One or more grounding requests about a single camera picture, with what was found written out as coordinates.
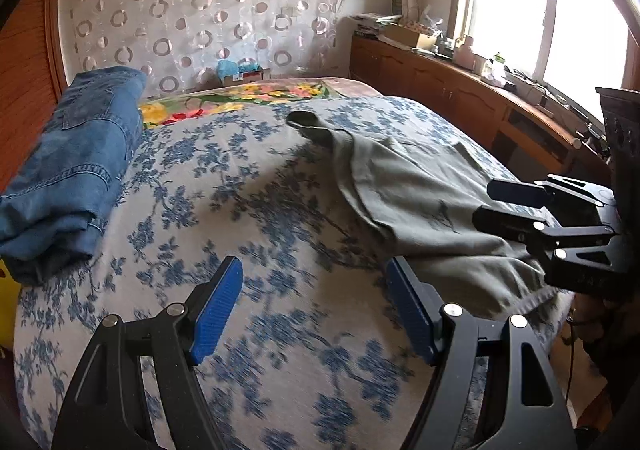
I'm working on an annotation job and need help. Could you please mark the stack of papers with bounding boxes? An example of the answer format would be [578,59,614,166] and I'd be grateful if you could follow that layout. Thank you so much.
[349,13,404,40]

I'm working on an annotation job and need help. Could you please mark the open cardboard box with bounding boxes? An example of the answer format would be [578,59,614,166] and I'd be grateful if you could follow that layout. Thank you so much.
[379,23,442,52]

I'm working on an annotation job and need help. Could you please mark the colourful flower blanket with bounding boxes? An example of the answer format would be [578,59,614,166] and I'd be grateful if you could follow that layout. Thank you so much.
[137,77,387,132]

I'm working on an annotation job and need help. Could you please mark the long wooden cabinet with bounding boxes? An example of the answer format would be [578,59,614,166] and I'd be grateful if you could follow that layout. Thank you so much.
[350,33,615,187]

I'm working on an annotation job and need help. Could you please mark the circle-patterned wall curtain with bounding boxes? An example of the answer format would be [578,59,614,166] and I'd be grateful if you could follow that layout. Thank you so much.
[57,0,352,99]

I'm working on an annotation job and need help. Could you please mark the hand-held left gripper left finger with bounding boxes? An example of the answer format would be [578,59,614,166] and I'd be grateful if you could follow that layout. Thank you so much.
[51,255,244,450]

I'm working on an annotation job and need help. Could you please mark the wooden headboard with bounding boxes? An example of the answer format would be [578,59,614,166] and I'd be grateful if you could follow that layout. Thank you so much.
[0,0,69,193]

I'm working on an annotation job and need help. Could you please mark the folded blue jeans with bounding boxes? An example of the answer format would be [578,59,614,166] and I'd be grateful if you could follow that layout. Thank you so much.
[0,65,149,287]

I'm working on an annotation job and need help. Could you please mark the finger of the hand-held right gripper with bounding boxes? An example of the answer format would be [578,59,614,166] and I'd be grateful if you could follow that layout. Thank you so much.
[486,173,617,227]
[472,205,627,302]

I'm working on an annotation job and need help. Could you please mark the small cardboard box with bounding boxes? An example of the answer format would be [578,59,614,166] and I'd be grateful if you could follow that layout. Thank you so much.
[222,69,265,84]

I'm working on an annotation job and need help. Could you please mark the blue floral bedspread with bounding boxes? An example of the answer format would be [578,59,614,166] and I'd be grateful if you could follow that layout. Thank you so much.
[12,93,576,450]

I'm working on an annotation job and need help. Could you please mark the grey-green pants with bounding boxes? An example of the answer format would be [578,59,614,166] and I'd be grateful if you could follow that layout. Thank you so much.
[286,111,561,327]

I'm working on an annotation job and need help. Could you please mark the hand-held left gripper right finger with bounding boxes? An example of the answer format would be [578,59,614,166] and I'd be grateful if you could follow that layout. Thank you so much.
[386,256,577,450]

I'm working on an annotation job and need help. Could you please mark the black cable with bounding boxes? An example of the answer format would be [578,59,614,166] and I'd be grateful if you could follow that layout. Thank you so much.
[564,310,577,403]

